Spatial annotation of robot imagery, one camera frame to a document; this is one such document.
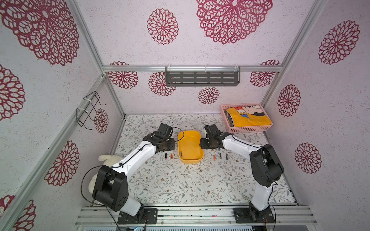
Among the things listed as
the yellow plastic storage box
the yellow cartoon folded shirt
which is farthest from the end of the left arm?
the yellow cartoon folded shirt

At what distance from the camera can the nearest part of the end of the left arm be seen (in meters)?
0.61

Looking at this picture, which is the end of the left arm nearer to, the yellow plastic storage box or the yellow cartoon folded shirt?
the yellow plastic storage box

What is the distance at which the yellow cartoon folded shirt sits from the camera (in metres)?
1.08

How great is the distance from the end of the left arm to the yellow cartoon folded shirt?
542 millimetres
